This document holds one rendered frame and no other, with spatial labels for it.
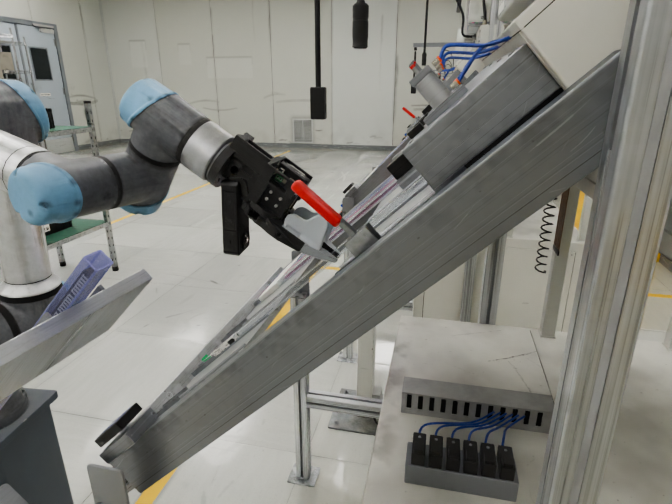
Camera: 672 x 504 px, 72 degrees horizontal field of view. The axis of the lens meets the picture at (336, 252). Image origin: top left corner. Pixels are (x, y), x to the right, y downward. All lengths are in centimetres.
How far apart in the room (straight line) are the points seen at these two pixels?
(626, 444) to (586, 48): 70
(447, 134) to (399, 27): 888
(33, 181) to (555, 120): 56
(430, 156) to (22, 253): 86
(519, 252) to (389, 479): 135
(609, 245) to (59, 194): 58
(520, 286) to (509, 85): 163
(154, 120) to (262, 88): 922
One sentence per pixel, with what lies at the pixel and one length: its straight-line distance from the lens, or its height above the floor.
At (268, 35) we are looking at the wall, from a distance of 987.
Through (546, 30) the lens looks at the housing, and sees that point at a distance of 43.
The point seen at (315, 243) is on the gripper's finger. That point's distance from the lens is 64.
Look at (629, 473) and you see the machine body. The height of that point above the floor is 62.
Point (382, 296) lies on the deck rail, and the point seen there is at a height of 99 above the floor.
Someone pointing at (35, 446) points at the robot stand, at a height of 47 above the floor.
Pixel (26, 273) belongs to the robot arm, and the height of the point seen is 83.
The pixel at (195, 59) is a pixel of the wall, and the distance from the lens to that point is 1049.
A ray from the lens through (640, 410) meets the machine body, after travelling 106.
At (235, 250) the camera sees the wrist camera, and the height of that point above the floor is 96.
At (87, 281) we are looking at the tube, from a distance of 30.
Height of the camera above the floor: 118
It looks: 20 degrees down
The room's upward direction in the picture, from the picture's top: straight up
